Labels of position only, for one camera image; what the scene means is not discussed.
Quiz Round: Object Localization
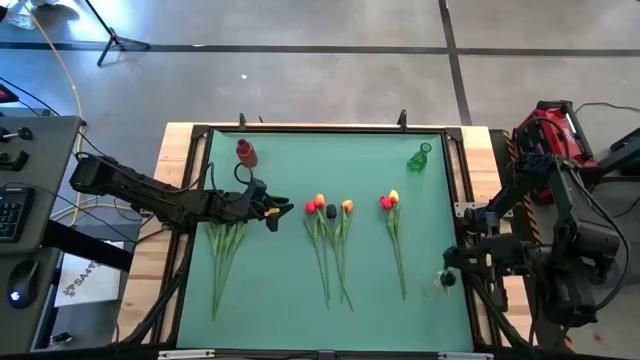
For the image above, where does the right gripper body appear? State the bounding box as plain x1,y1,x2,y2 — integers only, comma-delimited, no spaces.
459,234,509,274

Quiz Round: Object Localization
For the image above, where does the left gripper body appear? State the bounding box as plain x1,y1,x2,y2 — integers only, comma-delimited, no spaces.
244,180,281,232

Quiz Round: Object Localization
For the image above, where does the red tulip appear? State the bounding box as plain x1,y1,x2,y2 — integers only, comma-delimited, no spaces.
215,222,235,311
207,222,224,321
303,199,331,310
378,194,407,300

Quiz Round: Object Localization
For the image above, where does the yellow tulip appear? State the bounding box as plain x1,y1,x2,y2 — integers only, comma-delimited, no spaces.
388,188,407,300

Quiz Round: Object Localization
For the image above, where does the red vase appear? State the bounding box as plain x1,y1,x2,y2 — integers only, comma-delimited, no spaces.
235,138,260,170

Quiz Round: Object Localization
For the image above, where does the green glass vase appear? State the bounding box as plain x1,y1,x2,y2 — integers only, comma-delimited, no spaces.
406,142,433,175

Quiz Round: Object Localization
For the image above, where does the green table mat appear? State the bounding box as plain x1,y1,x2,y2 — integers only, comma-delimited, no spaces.
175,130,475,354

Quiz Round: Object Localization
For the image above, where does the white metal plate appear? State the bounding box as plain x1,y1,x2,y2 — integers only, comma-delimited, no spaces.
453,201,515,219

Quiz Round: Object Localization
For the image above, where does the red tool box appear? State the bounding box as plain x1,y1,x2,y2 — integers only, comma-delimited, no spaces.
514,99,601,204

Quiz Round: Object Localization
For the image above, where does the black equipment case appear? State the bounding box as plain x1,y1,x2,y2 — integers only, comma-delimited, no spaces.
597,127,640,176

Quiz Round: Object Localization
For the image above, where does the white printed paper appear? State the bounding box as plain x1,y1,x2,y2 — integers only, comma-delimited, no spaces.
53,241,126,308

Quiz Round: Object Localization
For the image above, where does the black tripod stand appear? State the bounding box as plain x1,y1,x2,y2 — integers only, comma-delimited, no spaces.
82,0,151,68

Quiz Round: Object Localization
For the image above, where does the grey desk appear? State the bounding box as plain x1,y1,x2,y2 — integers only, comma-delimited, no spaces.
0,115,84,354

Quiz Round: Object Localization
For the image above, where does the black knob lever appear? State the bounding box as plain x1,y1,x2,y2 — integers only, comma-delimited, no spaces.
0,127,34,143

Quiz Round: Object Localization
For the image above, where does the black keyboard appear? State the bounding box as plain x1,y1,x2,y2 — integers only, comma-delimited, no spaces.
0,187,35,245

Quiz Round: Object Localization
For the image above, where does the black computer mouse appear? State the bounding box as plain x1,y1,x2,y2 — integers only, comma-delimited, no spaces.
7,259,40,310

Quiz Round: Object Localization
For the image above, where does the clear plastic bag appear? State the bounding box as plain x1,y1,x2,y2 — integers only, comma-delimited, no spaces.
8,10,37,31

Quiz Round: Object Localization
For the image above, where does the black cable bundle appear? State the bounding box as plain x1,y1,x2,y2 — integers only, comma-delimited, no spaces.
467,277,534,349
119,234,194,346

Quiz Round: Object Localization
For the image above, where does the black table frame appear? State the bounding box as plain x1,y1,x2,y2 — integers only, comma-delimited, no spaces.
117,122,539,360

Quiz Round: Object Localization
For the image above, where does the white metal end bracket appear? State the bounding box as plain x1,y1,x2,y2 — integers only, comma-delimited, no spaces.
158,348,216,360
438,351,495,360

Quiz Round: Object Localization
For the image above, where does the yellow cable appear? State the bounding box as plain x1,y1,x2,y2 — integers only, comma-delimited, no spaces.
19,0,126,226

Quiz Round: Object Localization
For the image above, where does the black desk handle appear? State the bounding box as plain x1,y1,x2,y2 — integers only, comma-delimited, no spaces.
0,151,30,173

